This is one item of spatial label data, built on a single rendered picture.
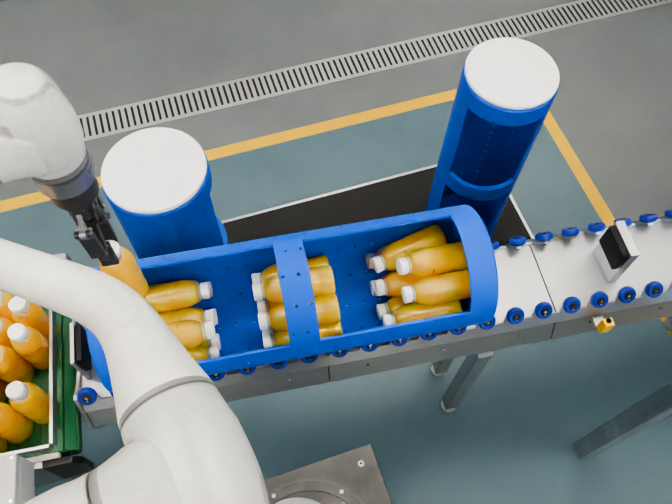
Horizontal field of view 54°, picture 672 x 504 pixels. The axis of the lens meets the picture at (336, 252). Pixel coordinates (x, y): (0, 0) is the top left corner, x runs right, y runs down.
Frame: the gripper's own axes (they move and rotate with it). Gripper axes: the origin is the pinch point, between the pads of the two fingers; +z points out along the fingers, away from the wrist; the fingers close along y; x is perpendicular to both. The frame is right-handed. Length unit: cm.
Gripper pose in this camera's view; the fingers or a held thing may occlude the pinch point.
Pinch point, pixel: (105, 243)
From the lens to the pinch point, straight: 125.0
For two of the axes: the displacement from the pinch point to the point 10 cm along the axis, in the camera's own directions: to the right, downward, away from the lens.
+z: -0.2, 4.8, 8.8
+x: -9.8, 1.6, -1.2
